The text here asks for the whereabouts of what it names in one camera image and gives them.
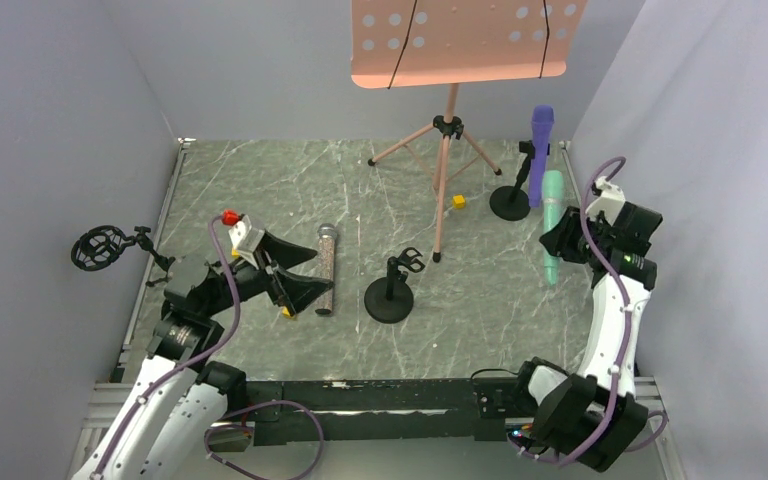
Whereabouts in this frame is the mint green microphone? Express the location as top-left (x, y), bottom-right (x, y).
top-left (542, 170), bottom-right (564, 286)

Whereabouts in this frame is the black round-base mic stand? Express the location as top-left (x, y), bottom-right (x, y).
top-left (489, 140), bottom-right (535, 222)
top-left (363, 247), bottom-right (425, 324)

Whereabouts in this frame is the purple microphone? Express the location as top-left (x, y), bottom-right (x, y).
top-left (528, 104), bottom-right (555, 209)

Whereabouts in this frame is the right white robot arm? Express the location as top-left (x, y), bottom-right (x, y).
top-left (514, 199), bottom-right (663, 472)

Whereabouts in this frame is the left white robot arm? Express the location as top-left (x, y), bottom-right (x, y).
top-left (72, 220), bottom-right (333, 479)

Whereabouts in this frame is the pink music stand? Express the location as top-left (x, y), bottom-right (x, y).
top-left (350, 0), bottom-right (587, 262)

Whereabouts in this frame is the glitter silver-head microphone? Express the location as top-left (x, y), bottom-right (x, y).
top-left (315, 223), bottom-right (339, 316)

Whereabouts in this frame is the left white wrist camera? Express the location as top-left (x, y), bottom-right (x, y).
top-left (220, 209), bottom-right (266, 264)

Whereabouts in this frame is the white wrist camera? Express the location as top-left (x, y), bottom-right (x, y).
top-left (220, 209), bottom-right (266, 264)
top-left (586, 176), bottom-right (626, 225)

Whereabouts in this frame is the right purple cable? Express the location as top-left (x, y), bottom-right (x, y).
top-left (509, 156), bottom-right (670, 468)

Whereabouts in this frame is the purple cable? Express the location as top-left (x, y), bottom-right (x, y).
top-left (89, 213), bottom-right (326, 480)
top-left (509, 156), bottom-right (670, 468)

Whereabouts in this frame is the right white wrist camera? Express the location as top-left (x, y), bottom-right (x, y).
top-left (586, 176), bottom-right (626, 225)

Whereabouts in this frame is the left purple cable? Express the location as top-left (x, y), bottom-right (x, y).
top-left (89, 213), bottom-right (326, 480)

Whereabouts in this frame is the black shock-mount tripod stand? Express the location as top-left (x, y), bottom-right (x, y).
top-left (70, 225), bottom-right (176, 288)

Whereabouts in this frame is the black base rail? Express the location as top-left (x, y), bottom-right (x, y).
top-left (228, 372), bottom-right (537, 446)

